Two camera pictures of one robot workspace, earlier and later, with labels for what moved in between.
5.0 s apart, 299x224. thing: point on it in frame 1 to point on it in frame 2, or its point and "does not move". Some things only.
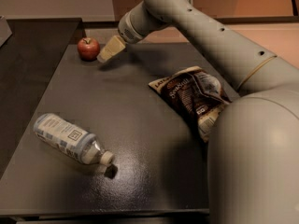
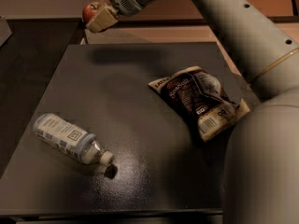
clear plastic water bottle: (71, 139) does not move
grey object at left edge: (5, 31) does not move
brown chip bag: (200, 93) does not move
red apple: (88, 49) to (89, 10)
